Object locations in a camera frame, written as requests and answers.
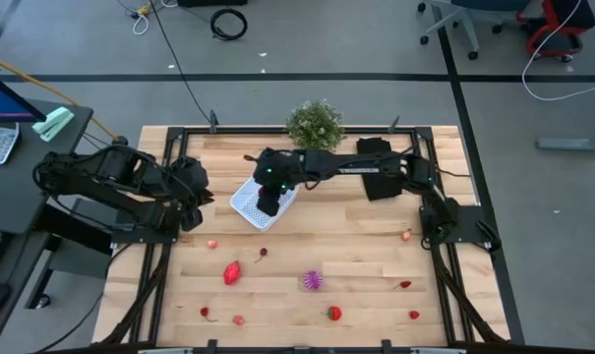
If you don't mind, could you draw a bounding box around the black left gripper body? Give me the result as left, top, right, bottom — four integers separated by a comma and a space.
168, 155, 210, 208

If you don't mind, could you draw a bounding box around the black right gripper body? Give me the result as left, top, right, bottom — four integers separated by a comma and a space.
251, 147, 306, 196

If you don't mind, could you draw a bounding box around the white perforated plastic basket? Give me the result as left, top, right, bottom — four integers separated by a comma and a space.
229, 175, 299, 232

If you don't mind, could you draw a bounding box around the red dragon fruit toy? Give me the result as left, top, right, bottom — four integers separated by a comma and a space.
222, 260, 243, 287

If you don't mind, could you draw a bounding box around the purple spiky ball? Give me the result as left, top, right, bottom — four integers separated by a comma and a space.
303, 269, 325, 292

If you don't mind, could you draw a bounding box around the green potted plant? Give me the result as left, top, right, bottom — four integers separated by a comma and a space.
284, 99, 346, 151

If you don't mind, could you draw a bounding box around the black cloth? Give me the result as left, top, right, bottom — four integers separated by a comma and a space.
355, 137, 406, 203

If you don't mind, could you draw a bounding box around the mint green stapler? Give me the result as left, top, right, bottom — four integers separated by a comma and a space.
31, 106, 76, 144

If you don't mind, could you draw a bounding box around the black desk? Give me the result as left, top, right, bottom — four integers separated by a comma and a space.
0, 99, 114, 354

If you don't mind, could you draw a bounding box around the black box on floor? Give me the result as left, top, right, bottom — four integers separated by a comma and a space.
177, 0, 249, 8

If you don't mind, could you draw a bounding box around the computer monitor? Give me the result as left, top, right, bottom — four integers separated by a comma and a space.
0, 66, 47, 124

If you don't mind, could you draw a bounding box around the office chair base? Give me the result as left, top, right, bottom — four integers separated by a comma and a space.
417, 0, 532, 61

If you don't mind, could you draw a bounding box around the red and black stool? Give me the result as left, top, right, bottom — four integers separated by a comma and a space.
516, 0, 595, 64

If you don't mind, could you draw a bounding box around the black aluminium table frame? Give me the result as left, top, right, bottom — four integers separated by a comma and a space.
99, 110, 512, 354

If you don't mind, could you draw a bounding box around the long black floor cable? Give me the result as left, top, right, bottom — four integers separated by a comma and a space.
148, 0, 213, 125

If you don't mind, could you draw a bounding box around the black floor cable under table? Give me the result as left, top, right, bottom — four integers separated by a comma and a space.
33, 243, 131, 354

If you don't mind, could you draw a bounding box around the coiled black cable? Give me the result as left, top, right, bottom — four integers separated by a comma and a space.
209, 8, 249, 42

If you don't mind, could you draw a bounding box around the short white cable loop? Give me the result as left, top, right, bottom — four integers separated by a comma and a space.
131, 12, 150, 36

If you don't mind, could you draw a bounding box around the yellow cable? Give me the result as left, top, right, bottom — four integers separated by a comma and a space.
0, 51, 121, 142

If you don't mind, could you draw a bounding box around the long white cable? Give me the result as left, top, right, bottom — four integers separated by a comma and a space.
521, 0, 595, 103

